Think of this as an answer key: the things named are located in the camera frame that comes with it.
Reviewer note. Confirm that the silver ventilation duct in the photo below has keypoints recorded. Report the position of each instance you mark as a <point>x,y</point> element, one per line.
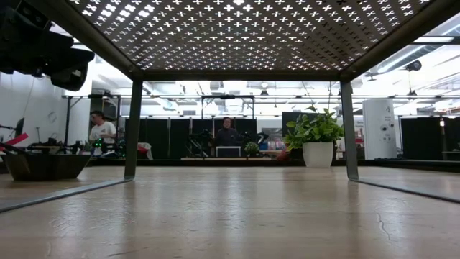
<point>399,59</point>

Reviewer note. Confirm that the black aluminium table frame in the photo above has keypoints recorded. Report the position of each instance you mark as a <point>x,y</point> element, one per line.
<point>395,163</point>

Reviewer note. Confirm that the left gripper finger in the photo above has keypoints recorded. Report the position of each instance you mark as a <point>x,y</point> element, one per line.
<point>70,80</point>
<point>69,57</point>

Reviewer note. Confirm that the white frame table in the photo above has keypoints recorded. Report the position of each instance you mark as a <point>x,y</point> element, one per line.
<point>228,146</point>

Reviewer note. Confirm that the black ceiling camera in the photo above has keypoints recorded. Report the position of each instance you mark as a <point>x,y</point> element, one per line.
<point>414,65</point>

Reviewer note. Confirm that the grey perforated metal shelf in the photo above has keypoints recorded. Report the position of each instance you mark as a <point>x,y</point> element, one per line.
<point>233,36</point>

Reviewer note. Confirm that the white cylindrical machine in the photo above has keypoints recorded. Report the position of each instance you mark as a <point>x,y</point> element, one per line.
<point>377,122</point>

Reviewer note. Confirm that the black square flared bowl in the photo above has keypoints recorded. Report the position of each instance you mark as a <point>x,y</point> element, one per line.
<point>45,169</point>

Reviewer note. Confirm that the small background potted plant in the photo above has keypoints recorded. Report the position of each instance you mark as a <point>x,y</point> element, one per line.
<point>251,148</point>

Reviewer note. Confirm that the black monitor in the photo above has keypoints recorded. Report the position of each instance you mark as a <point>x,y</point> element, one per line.
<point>19,126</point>

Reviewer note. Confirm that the black station frame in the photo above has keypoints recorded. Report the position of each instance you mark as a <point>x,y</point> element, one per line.
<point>68,115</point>

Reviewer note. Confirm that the red flat object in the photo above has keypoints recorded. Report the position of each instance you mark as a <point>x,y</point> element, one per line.
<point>18,138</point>

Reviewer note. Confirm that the black display board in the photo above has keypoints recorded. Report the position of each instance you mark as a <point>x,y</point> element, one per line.
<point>287,117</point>

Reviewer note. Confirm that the black partition wall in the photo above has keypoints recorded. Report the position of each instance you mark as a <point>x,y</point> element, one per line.
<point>420,138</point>
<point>172,136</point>

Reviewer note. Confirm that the person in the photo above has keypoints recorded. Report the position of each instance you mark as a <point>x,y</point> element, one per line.
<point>227,136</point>
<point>103,131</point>

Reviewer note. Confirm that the green plant in white pot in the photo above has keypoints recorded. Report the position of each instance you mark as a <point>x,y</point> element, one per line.
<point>316,144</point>

